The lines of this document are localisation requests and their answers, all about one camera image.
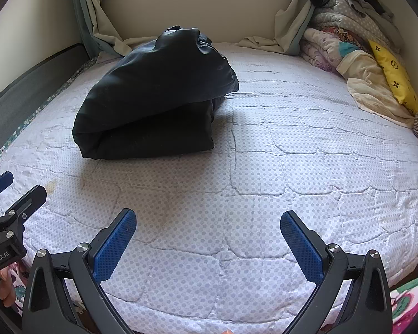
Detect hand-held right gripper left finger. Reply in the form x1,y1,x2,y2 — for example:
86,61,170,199
21,208,137,334

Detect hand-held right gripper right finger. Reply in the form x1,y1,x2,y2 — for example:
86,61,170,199
280,210,392,334

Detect black printed jacket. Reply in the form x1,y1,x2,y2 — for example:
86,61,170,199
72,25,240,161

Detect person's left hand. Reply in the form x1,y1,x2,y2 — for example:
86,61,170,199
0,269,16,309

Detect green floral bed sheet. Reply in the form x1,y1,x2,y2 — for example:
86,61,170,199
0,57,99,179

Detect white dotted quilted bed cover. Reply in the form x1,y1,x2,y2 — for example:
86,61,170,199
0,41,418,325

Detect pink printed pyjama pants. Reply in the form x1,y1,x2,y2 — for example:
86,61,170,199
6,261,418,334

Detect cream blanket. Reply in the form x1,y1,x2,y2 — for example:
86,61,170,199
336,40,418,128

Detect lilac floral blanket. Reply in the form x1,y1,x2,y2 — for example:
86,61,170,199
301,28,346,72

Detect yellow patterned pillow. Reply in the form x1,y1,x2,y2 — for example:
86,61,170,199
368,39,418,116

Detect colourful floral quilt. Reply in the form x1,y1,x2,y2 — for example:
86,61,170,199
320,24,374,48

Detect grey dotted quilt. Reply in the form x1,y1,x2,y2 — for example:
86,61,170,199
313,0,405,53

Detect grey garment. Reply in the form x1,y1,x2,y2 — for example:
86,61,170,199
338,0,395,20

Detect dark grey bed rail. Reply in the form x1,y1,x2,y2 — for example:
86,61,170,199
0,43,92,123

